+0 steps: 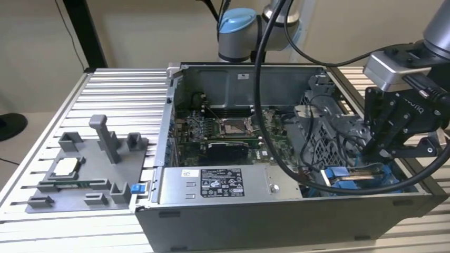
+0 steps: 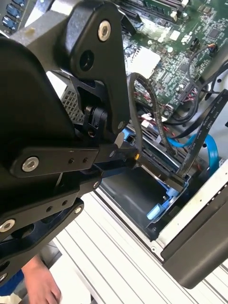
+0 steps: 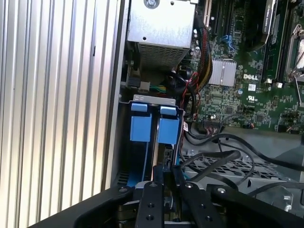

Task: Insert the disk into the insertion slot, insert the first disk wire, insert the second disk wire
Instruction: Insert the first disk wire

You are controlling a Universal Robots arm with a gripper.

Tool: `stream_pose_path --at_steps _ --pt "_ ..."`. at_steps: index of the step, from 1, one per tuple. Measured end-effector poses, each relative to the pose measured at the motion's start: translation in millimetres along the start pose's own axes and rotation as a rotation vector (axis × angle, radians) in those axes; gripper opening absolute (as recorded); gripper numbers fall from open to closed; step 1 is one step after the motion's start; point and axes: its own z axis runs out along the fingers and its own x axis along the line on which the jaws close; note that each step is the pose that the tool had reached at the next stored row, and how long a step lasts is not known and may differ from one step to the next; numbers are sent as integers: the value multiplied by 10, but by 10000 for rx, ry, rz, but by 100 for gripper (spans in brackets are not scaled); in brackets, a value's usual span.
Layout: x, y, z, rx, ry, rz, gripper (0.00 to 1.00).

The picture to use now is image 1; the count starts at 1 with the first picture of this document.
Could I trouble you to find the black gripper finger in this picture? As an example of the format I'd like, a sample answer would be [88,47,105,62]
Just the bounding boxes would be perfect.
[361,86,412,158]
[380,136,450,159]

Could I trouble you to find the black disk wire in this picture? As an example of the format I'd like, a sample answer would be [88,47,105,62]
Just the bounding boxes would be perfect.
[335,129,369,169]

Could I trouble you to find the hard disk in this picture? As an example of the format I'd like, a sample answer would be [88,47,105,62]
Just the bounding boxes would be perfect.
[321,163,404,192]

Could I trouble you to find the grey metal disk bay cage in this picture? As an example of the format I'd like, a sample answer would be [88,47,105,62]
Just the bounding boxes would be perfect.
[283,89,419,198]

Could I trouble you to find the black RAM slot bank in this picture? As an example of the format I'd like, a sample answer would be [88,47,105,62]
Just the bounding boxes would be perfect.
[205,105,254,118]

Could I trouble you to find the green motherboard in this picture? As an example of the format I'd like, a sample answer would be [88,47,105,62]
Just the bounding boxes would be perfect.
[174,105,299,167]

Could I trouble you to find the metal socket cover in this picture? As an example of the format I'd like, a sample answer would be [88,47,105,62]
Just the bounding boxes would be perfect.
[245,109,275,132]

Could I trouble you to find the CPU socket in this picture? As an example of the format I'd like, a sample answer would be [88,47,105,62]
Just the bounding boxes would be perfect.
[218,117,253,135]

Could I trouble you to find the black graphics card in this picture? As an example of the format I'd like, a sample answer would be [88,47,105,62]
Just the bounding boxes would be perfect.
[206,141,248,161]

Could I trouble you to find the dark grey PC case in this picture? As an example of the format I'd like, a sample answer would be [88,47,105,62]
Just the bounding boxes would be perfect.
[134,62,448,252]

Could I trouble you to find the silver power supply unit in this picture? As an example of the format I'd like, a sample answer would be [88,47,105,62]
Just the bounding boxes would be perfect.
[156,165,303,206]

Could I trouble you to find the grey plastic parts rack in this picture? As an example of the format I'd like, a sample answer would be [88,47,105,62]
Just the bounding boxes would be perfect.
[23,114,150,213]

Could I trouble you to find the green RAM stick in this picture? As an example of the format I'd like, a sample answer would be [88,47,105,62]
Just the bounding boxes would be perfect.
[41,179,106,188]

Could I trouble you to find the silver CPU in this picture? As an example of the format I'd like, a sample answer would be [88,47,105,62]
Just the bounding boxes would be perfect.
[54,159,78,176]

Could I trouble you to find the black round stand base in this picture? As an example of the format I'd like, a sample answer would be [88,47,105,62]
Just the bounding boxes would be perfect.
[0,113,27,142]

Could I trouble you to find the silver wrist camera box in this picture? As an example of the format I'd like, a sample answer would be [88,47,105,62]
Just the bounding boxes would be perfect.
[361,51,432,92]

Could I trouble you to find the thin black looped case cable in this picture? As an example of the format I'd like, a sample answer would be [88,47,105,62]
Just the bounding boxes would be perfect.
[300,94,343,173]

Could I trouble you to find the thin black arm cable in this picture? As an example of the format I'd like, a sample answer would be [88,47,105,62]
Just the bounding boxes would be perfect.
[283,0,393,68]

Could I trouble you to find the red wire bundle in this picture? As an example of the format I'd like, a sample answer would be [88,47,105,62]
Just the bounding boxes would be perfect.
[297,170,315,185]

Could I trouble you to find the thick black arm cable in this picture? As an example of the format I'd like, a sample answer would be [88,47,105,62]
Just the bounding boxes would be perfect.
[253,0,450,196]

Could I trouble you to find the black cables behind arm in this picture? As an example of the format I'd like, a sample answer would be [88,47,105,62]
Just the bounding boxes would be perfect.
[197,0,232,23]

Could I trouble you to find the black metal frame post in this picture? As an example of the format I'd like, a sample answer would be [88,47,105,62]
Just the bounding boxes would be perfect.
[62,0,108,69]

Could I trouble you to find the thin black wall cable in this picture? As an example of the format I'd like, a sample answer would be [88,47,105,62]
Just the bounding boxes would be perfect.
[54,0,86,69]

